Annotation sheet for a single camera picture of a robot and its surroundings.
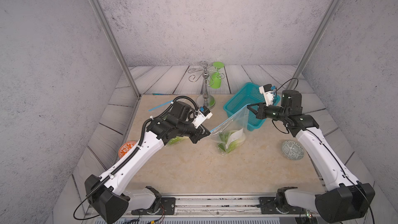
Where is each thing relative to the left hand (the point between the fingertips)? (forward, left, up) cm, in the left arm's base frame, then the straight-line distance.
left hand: (210, 133), depth 69 cm
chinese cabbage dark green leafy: (+8, +18, -20) cm, 28 cm away
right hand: (+11, -19, +6) cm, 23 cm away
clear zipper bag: (+4, -11, -9) cm, 15 cm away
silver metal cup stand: (+42, 0, -25) cm, 49 cm away
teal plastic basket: (+8, -13, +5) cm, 16 cm away
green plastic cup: (+51, -7, -10) cm, 52 cm away
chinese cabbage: (+5, -7, -12) cm, 15 cm away
